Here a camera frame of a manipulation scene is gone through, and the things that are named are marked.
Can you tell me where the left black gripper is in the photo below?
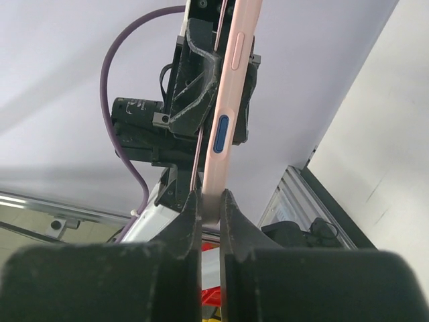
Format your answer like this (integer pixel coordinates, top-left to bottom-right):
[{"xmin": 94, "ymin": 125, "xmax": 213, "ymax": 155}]
[{"xmin": 111, "ymin": 18, "xmax": 258, "ymax": 211}]

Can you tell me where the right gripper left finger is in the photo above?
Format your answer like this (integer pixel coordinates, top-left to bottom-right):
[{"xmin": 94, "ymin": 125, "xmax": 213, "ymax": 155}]
[{"xmin": 1, "ymin": 191, "xmax": 202, "ymax": 321}]

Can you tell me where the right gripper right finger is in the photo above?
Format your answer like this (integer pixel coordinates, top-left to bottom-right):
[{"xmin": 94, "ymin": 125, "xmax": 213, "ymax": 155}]
[{"xmin": 220, "ymin": 191, "xmax": 421, "ymax": 321}]

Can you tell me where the phone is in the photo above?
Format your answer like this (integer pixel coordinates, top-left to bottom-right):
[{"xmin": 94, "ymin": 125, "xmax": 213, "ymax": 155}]
[{"xmin": 201, "ymin": 1, "xmax": 262, "ymax": 225}]

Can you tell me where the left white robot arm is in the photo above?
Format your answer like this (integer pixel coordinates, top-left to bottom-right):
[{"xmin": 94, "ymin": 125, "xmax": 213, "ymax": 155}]
[{"xmin": 110, "ymin": 18, "xmax": 231, "ymax": 242}]

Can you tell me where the red storage bin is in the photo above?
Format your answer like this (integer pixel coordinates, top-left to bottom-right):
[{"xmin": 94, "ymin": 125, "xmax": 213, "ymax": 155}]
[{"xmin": 201, "ymin": 286, "xmax": 221, "ymax": 307}]

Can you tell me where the aluminium front rail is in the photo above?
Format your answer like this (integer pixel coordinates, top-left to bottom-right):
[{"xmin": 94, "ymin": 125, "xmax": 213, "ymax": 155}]
[{"xmin": 257, "ymin": 166, "xmax": 357, "ymax": 250}]

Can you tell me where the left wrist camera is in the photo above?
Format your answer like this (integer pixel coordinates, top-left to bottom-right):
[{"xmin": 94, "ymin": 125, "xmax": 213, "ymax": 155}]
[{"xmin": 180, "ymin": 0, "xmax": 236, "ymax": 39}]

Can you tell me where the left aluminium frame post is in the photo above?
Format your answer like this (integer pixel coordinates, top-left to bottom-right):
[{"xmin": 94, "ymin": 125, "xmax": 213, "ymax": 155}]
[{"xmin": 1, "ymin": 191, "xmax": 129, "ymax": 231}]

